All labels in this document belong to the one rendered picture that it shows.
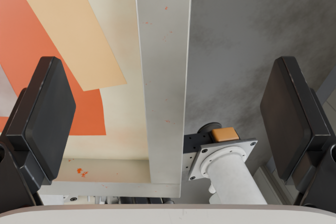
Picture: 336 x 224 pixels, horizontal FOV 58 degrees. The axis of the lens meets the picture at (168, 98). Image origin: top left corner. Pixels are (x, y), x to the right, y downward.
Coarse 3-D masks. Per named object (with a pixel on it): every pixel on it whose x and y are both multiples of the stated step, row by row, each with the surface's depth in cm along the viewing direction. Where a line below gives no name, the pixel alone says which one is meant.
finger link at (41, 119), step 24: (48, 72) 11; (24, 96) 10; (48, 96) 11; (72, 96) 13; (24, 120) 9; (48, 120) 11; (72, 120) 13; (24, 144) 9; (48, 144) 11; (24, 168) 9; (48, 168) 11
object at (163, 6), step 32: (160, 0) 20; (160, 32) 22; (160, 64) 24; (160, 96) 27; (160, 128) 30; (64, 160) 40; (96, 160) 40; (128, 160) 40; (160, 160) 34; (64, 192) 40; (96, 192) 40; (128, 192) 40; (160, 192) 40
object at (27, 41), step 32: (0, 0) 24; (0, 32) 27; (32, 32) 26; (0, 64) 29; (32, 64) 29; (64, 64) 29; (0, 96) 32; (96, 96) 32; (0, 128) 36; (96, 128) 36
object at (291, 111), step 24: (288, 72) 11; (264, 96) 13; (288, 96) 11; (312, 96) 10; (264, 120) 13; (288, 120) 11; (312, 120) 9; (288, 144) 11; (312, 144) 9; (288, 168) 11; (312, 168) 9
